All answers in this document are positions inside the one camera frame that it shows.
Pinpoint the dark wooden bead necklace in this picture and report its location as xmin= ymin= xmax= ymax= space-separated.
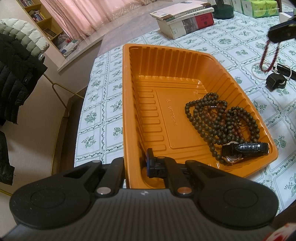
xmin=184 ymin=92 xmax=259 ymax=163

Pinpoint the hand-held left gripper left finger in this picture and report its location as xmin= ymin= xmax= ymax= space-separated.
xmin=59 ymin=157 xmax=127 ymax=198

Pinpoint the white cover book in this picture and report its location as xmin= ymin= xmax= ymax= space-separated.
xmin=150 ymin=0 xmax=212 ymax=16

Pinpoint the filled plastic bag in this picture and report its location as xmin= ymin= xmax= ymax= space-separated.
xmin=57 ymin=34 xmax=79 ymax=56

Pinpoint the black puffer jacket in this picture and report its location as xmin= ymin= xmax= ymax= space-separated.
xmin=0 ymin=34 xmax=48 ymax=186

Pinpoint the gold metal coat stand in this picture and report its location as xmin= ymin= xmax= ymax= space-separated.
xmin=0 ymin=74 xmax=86 ymax=197

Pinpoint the long white box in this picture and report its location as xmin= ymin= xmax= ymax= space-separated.
xmin=279 ymin=12 xmax=296 ymax=22

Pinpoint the dark green glass jar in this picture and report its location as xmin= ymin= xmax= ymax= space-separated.
xmin=213 ymin=0 xmax=234 ymax=19

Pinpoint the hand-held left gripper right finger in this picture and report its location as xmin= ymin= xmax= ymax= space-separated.
xmin=146 ymin=148 xmax=232 ymax=197

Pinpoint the red bead bracelet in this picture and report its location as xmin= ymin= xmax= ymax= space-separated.
xmin=259 ymin=39 xmax=280 ymax=73

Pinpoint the pink curtain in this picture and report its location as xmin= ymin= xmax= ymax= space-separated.
xmin=39 ymin=0 xmax=162 ymax=41

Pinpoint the wooden bookshelf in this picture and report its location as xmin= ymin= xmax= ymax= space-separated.
xmin=16 ymin=0 xmax=79 ymax=58

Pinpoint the black leather strap watch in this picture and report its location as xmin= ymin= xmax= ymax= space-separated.
xmin=221 ymin=141 xmax=270 ymax=165

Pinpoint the white pearl bracelet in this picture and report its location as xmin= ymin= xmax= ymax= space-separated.
xmin=251 ymin=59 xmax=293 ymax=81

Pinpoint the red white patterned cloth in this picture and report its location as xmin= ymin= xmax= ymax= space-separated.
xmin=261 ymin=222 xmax=296 ymax=241

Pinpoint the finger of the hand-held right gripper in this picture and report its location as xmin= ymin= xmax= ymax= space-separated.
xmin=268 ymin=20 xmax=296 ymax=44

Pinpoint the orange plastic tray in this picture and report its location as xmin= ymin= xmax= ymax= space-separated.
xmin=122 ymin=43 xmax=278 ymax=189

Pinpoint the grey white puffer jacket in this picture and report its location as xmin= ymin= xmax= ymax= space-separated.
xmin=0 ymin=19 xmax=50 ymax=62

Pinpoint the thick white red book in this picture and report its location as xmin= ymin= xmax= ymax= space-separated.
xmin=156 ymin=11 xmax=214 ymax=39

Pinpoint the black wristband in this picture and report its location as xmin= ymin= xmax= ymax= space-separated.
xmin=266 ymin=62 xmax=296 ymax=90

